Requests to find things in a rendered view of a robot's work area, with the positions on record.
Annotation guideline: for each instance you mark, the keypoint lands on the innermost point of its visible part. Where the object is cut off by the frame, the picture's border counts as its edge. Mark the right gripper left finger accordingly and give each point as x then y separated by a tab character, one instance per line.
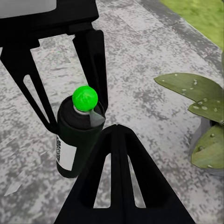
78	207

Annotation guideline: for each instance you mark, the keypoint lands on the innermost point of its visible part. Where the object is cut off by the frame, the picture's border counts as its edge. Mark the insectifuge atomizer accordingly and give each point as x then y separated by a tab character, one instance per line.
80	120

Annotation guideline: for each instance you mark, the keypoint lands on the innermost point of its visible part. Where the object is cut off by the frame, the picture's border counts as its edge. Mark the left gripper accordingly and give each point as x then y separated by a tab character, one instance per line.
20	34

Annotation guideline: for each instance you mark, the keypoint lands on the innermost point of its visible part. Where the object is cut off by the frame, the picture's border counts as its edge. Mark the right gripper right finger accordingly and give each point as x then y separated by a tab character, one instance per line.
162	204

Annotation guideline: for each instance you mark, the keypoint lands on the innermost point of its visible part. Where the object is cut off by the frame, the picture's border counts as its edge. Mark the pot plant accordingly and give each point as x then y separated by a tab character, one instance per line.
210	135

